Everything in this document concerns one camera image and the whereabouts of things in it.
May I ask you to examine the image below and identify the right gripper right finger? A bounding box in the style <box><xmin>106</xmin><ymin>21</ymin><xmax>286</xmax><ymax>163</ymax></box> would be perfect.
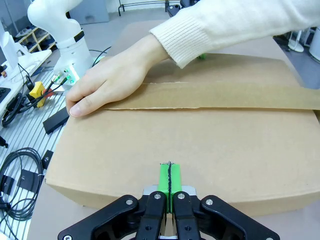
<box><xmin>170</xmin><ymin>163</ymin><xmax>280</xmax><ymax>240</ymax></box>

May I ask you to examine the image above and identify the coiled black cable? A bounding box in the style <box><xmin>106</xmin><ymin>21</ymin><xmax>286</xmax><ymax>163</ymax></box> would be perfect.
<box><xmin>0</xmin><ymin>147</ymin><xmax>46</xmax><ymax>222</ymax></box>

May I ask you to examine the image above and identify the black flat bracket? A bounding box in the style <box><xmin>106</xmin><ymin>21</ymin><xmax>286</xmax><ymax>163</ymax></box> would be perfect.
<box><xmin>0</xmin><ymin>174</ymin><xmax>16</xmax><ymax>196</ymax></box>
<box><xmin>17</xmin><ymin>168</ymin><xmax>43</xmax><ymax>193</ymax></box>

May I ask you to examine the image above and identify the person's right hand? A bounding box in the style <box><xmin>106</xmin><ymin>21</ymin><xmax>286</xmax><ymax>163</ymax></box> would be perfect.
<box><xmin>65</xmin><ymin>33</ymin><xmax>173</xmax><ymax>118</ymax></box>

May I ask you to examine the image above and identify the black plate with hole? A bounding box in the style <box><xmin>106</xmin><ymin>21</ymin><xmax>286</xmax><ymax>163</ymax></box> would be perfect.
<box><xmin>41</xmin><ymin>149</ymin><xmax>55</xmax><ymax>170</ymax></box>

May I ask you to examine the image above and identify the brown cardboard box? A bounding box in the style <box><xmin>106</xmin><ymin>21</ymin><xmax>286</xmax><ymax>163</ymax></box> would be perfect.
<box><xmin>44</xmin><ymin>52</ymin><xmax>320</xmax><ymax>218</ymax></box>

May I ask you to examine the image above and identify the black keyboard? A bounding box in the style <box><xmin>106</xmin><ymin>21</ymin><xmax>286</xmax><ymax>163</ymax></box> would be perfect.
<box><xmin>0</xmin><ymin>87</ymin><xmax>11</xmax><ymax>104</ymax></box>

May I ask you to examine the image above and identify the white fan base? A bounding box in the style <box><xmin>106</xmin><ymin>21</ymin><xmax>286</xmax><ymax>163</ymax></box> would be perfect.
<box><xmin>287</xmin><ymin>29</ymin><xmax>305</xmax><ymax>53</ymax></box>

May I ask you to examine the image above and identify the yellow emergency stop button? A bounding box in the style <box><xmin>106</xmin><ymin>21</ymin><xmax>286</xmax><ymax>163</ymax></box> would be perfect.
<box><xmin>28</xmin><ymin>81</ymin><xmax>55</xmax><ymax>109</ymax></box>

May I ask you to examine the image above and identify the white cylinder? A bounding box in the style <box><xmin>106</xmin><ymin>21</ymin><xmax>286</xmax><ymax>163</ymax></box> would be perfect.
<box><xmin>308</xmin><ymin>26</ymin><xmax>320</xmax><ymax>62</ymax></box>

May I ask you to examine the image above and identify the white plastic stand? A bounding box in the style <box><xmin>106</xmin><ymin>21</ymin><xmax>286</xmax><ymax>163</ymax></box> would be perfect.
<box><xmin>0</xmin><ymin>24</ymin><xmax>52</xmax><ymax>83</ymax></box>

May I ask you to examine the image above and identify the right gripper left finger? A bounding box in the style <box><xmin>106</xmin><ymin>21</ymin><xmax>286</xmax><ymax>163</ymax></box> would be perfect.
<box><xmin>57</xmin><ymin>162</ymin><xmax>172</xmax><ymax>240</ymax></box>

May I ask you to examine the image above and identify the slotted aluminium base plate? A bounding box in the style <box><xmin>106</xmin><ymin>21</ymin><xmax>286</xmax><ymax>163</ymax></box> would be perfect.
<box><xmin>0</xmin><ymin>53</ymin><xmax>111</xmax><ymax>240</ymax></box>

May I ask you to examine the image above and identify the brown paper tape strip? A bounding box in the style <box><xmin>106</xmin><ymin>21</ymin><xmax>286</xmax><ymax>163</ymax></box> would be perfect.
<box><xmin>101</xmin><ymin>81</ymin><xmax>320</xmax><ymax>111</ymax></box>

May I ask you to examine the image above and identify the long black block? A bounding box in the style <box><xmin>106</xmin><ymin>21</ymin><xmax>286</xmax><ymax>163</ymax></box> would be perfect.
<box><xmin>42</xmin><ymin>107</ymin><xmax>70</xmax><ymax>136</ymax></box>

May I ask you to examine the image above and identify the right forearm in white sweater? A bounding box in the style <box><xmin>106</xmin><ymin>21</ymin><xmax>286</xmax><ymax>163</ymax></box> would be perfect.
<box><xmin>149</xmin><ymin>0</ymin><xmax>320</xmax><ymax>70</ymax></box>

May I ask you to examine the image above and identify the wooden shelf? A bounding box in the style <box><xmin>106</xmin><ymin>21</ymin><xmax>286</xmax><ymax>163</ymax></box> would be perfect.
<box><xmin>13</xmin><ymin>26</ymin><xmax>59</xmax><ymax>53</ymax></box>

